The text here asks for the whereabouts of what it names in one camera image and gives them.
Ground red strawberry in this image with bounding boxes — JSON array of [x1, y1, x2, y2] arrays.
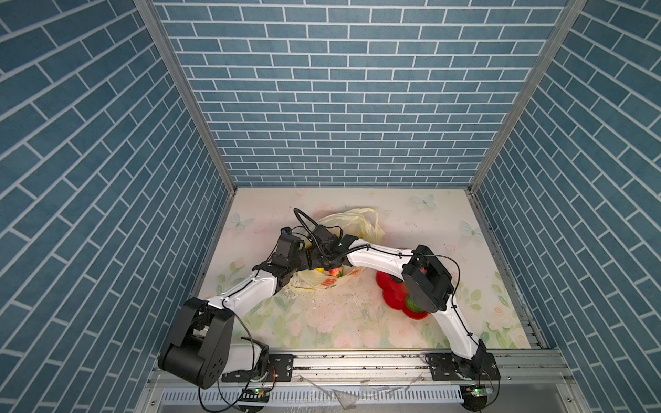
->
[[329, 268, 344, 278]]

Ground cream printed plastic bag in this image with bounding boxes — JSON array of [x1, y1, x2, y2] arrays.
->
[[287, 208, 385, 294]]

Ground red flower-shaped plate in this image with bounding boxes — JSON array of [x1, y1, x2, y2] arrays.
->
[[375, 271, 429, 320]]

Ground dark green lime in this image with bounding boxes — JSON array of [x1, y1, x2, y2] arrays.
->
[[405, 295, 425, 314]]

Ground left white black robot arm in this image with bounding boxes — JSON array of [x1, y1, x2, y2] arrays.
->
[[158, 227, 306, 389]]

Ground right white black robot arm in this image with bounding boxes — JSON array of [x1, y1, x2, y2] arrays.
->
[[308, 225, 501, 380]]

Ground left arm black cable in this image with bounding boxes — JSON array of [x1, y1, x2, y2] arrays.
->
[[197, 224, 311, 413]]

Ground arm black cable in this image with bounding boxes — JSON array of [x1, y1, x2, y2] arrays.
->
[[293, 207, 502, 409], [197, 224, 311, 413]]

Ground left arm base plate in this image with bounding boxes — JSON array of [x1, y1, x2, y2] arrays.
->
[[221, 354, 294, 383]]

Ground aluminium front rail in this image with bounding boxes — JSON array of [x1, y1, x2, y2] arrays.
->
[[144, 348, 574, 388]]

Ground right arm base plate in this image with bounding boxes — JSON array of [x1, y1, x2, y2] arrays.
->
[[423, 350, 501, 382]]

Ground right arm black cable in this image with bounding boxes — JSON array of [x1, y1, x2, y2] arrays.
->
[[293, 207, 502, 409]]

